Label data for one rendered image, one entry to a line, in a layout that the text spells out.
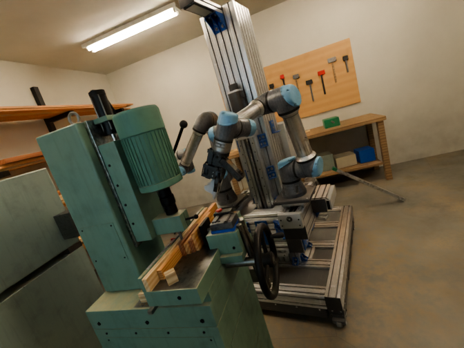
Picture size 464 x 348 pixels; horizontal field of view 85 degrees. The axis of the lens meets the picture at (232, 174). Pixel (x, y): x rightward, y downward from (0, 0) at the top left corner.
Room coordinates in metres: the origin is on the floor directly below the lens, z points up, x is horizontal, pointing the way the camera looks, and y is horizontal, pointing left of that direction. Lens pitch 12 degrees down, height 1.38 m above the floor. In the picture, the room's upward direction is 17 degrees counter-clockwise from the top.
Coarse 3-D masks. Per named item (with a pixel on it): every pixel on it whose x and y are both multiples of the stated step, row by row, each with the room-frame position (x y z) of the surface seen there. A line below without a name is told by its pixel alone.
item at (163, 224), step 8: (160, 216) 1.04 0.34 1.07; (168, 216) 1.00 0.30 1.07; (176, 216) 0.98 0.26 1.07; (184, 216) 1.01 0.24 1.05; (160, 224) 1.01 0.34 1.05; (168, 224) 0.99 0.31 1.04; (176, 224) 0.98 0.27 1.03; (184, 224) 0.99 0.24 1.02; (160, 232) 1.01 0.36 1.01; (168, 232) 1.00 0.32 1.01
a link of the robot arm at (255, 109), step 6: (264, 96) 1.37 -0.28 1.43; (252, 102) 1.37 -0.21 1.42; (258, 102) 1.35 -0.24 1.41; (264, 102) 1.36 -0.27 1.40; (246, 108) 1.29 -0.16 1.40; (252, 108) 1.30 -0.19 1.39; (258, 108) 1.33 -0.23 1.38; (264, 108) 1.35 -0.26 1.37; (240, 114) 1.24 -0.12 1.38; (246, 114) 1.26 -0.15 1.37; (252, 114) 1.28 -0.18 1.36; (258, 114) 1.33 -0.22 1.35; (264, 114) 1.39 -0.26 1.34; (210, 132) 1.15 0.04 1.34; (210, 138) 1.16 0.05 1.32
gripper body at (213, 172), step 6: (210, 150) 1.01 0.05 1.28; (210, 156) 1.01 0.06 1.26; (216, 156) 1.01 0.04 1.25; (222, 156) 0.98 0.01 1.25; (228, 156) 1.00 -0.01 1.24; (210, 162) 1.01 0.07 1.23; (216, 162) 1.01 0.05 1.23; (204, 168) 1.02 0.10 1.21; (210, 168) 1.00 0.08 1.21; (216, 168) 0.99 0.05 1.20; (222, 168) 1.00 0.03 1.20; (204, 174) 1.01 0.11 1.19; (210, 174) 1.00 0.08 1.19; (216, 174) 0.99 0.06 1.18; (222, 174) 1.01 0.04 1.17
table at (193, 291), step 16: (192, 256) 0.94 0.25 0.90; (208, 256) 0.90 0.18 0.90; (224, 256) 0.92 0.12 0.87; (240, 256) 0.90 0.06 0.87; (176, 272) 0.86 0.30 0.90; (192, 272) 0.83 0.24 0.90; (208, 272) 0.82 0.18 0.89; (160, 288) 0.79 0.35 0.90; (176, 288) 0.76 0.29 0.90; (192, 288) 0.74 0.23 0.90; (208, 288) 0.79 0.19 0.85; (160, 304) 0.78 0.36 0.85; (176, 304) 0.76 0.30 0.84
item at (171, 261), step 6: (216, 204) 1.42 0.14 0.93; (210, 210) 1.32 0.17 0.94; (204, 216) 1.25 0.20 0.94; (198, 222) 1.18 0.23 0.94; (174, 252) 0.94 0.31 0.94; (180, 252) 0.97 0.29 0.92; (168, 258) 0.90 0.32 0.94; (174, 258) 0.92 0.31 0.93; (180, 258) 0.95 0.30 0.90; (162, 264) 0.87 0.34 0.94; (168, 264) 0.88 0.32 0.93; (174, 264) 0.91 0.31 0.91; (162, 270) 0.84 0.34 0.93; (162, 276) 0.83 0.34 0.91
